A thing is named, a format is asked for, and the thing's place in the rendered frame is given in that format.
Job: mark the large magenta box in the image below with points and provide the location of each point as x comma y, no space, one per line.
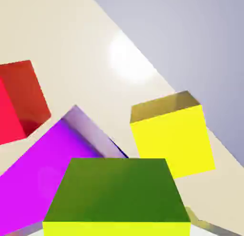
38,167

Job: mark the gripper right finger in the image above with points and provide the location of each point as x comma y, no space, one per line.
202,229

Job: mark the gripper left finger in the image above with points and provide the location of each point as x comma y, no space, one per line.
32,230

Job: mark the small lime green cube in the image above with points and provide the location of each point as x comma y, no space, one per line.
118,190

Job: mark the small red cube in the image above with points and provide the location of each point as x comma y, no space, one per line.
21,98

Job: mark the small yellow cube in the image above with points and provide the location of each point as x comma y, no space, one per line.
173,140

